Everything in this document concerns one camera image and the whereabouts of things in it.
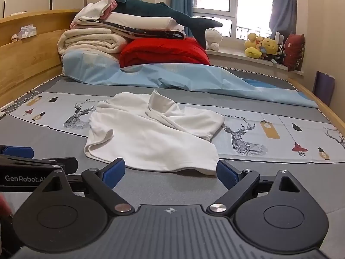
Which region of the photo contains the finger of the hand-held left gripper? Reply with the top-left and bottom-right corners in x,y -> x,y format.
0,146 -> 35,159
0,155 -> 78,174

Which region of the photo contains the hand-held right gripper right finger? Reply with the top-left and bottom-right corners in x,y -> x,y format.
207,160 -> 302,214

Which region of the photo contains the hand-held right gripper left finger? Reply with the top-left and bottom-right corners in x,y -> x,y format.
40,159 -> 135,214

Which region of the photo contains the white garment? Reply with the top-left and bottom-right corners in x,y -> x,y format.
84,89 -> 225,176

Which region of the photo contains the light blue sheet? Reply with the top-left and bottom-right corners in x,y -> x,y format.
62,50 -> 320,108

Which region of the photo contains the tissue pack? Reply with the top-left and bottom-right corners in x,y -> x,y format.
19,25 -> 37,38

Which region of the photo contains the cream folded blanket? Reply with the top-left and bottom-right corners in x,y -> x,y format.
58,28 -> 130,57

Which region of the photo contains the red blanket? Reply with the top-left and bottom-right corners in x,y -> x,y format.
119,38 -> 211,68

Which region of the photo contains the purple board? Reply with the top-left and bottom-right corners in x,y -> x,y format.
313,71 -> 335,104

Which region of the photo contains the striped plush toy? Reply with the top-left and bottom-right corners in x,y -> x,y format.
274,43 -> 287,65

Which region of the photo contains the white mushroom plush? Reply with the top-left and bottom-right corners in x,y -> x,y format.
205,28 -> 223,51

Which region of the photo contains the red cushion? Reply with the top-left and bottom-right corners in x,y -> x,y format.
283,34 -> 305,71

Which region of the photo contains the white folded quilt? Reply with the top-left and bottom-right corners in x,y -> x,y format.
75,0 -> 185,33

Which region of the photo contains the pink cloth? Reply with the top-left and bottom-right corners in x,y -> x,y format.
70,0 -> 119,29

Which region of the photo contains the dark teal shark plush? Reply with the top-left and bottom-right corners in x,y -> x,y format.
113,0 -> 224,46

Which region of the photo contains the window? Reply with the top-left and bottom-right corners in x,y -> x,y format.
193,0 -> 275,41

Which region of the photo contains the blue curtain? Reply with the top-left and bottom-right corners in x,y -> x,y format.
170,0 -> 193,37
270,0 -> 297,44

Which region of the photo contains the white cable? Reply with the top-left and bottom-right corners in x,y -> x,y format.
5,90 -> 41,114

